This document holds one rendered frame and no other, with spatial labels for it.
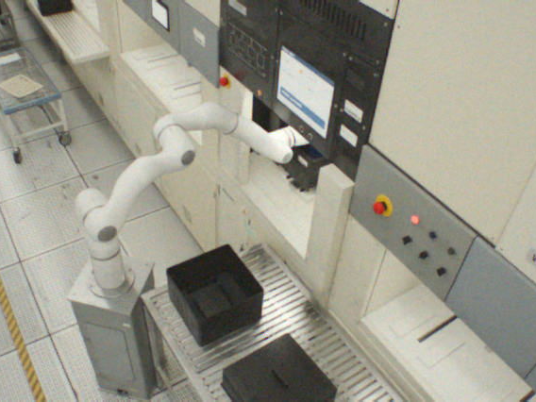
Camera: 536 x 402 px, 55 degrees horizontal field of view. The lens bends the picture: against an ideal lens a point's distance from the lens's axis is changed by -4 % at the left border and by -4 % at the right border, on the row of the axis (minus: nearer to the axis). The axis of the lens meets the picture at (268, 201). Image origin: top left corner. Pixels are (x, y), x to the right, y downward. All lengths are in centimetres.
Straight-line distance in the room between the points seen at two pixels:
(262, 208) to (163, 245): 117
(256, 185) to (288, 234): 34
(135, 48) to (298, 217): 183
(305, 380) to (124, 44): 250
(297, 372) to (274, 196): 88
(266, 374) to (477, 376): 74
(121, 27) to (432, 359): 267
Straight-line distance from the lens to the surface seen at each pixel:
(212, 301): 214
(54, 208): 378
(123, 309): 216
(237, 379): 185
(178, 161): 184
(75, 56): 378
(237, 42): 211
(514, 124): 126
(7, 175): 416
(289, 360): 189
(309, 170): 229
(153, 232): 347
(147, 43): 369
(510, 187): 132
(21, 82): 429
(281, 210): 235
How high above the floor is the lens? 248
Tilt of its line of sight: 42 degrees down
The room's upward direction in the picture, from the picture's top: 5 degrees clockwise
